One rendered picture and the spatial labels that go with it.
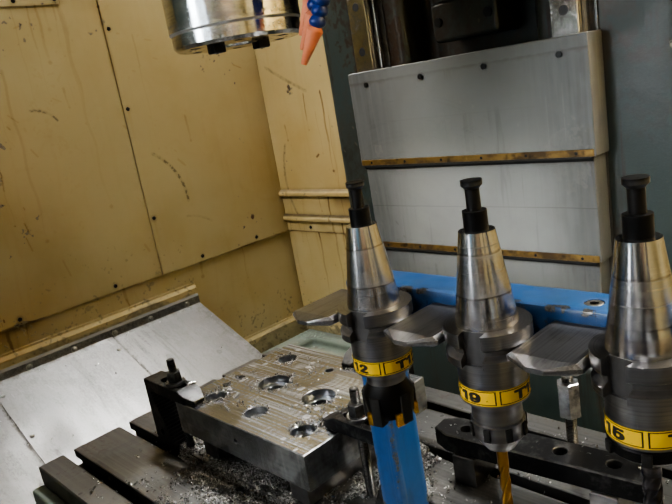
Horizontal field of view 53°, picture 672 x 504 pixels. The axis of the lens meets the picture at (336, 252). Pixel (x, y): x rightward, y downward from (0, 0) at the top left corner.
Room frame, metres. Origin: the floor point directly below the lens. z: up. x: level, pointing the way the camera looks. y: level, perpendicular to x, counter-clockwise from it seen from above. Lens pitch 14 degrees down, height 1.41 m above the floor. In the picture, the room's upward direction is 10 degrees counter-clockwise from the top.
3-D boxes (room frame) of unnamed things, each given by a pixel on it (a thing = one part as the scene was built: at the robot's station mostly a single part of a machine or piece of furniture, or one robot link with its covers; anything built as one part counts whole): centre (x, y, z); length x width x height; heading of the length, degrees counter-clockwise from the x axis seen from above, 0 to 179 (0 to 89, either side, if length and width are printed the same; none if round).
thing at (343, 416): (0.74, 0.00, 0.97); 0.13 x 0.03 x 0.15; 42
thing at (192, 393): (0.95, 0.28, 0.97); 0.13 x 0.03 x 0.15; 42
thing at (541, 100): (1.16, -0.26, 1.16); 0.48 x 0.05 x 0.51; 42
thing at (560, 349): (0.41, -0.14, 1.21); 0.07 x 0.05 x 0.01; 132
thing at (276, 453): (0.89, 0.09, 0.97); 0.29 x 0.23 x 0.05; 42
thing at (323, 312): (0.57, 0.01, 1.21); 0.07 x 0.05 x 0.01; 132
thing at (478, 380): (0.45, -0.10, 1.18); 0.05 x 0.05 x 0.03
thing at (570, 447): (0.69, -0.19, 0.93); 0.26 x 0.05 x 0.06; 47
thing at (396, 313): (0.53, -0.02, 1.21); 0.06 x 0.06 x 0.03
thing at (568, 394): (0.72, -0.24, 0.96); 0.03 x 0.03 x 0.13
